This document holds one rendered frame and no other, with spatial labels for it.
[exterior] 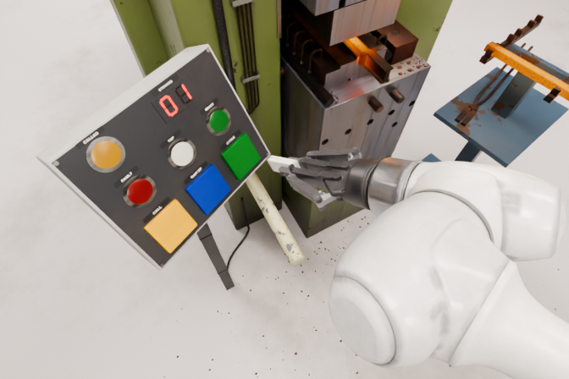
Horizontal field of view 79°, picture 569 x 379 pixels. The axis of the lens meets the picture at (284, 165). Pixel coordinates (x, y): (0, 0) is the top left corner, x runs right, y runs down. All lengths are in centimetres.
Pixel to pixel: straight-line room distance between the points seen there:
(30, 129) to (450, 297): 249
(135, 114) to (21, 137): 198
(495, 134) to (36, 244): 206
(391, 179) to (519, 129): 105
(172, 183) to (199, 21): 39
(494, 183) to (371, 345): 22
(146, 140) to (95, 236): 137
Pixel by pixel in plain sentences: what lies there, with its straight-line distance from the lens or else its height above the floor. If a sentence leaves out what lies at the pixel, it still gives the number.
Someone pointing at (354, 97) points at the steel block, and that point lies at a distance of 101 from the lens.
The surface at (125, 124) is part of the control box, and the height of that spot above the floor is 118.
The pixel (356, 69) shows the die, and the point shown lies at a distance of 103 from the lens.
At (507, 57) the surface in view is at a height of 94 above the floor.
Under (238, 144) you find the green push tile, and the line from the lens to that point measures 73.
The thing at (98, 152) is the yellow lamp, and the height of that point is 117.
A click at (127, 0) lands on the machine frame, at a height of 99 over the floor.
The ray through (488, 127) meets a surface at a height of 67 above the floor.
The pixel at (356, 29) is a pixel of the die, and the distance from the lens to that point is 93.
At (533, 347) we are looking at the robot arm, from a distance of 33.
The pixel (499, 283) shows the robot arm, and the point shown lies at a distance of 32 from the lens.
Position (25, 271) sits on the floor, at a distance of 207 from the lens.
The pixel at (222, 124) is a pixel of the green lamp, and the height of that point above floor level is 108.
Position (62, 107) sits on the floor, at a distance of 262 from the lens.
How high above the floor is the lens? 161
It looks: 56 degrees down
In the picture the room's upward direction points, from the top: straight up
